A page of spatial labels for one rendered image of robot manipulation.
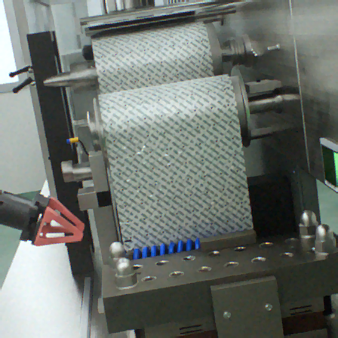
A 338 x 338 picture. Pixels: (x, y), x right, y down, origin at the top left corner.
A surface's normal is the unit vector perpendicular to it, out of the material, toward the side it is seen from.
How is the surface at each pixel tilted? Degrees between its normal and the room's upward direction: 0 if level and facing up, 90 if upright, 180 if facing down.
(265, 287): 90
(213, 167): 90
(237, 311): 90
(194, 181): 90
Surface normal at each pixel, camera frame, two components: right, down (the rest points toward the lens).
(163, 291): 0.08, 0.19
